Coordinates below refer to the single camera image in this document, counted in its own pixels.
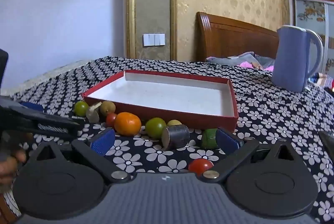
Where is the orange mandarin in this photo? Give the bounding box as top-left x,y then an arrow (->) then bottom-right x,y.
114,112 -> 142,136

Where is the red shallow cardboard tray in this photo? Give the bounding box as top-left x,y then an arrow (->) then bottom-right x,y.
83,70 -> 239,132

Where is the person's left hand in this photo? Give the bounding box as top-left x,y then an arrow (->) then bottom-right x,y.
0,149 -> 27,186

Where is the grey and pink bedding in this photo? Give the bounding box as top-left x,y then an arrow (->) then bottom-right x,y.
205,51 -> 275,72

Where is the brown kiwi fruit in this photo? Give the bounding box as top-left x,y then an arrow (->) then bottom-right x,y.
100,101 -> 116,116

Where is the black floral tablecloth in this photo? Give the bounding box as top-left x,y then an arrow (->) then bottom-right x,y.
11,56 -> 333,223

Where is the green cucumber chunk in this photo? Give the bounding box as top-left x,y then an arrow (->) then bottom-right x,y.
201,128 -> 218,149

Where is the red tomato front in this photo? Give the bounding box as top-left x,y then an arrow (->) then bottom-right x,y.
188,158 -> 213,176

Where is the wardrobe sliding door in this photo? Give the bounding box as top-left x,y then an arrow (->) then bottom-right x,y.
294,0 -> 334,77

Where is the yellow-brown longan fruit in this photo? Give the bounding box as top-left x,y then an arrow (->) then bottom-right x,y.
167,119 -> 182,127

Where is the wooden bed headboard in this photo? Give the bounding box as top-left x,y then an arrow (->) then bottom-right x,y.
195,12 -> 278,62

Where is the dark sugarcane piece small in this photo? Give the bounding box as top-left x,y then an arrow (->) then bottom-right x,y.
86,102 -> 102,123

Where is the white wall switch panel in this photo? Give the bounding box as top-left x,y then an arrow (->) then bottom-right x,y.
143,33 -> 165,47

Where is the small red cherry tomato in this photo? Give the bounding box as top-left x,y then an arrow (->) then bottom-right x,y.
105,112 -> 117,128

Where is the green tomato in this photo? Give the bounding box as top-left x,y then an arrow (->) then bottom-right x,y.
74,101 -> 89,117
145,118 -> 166,139

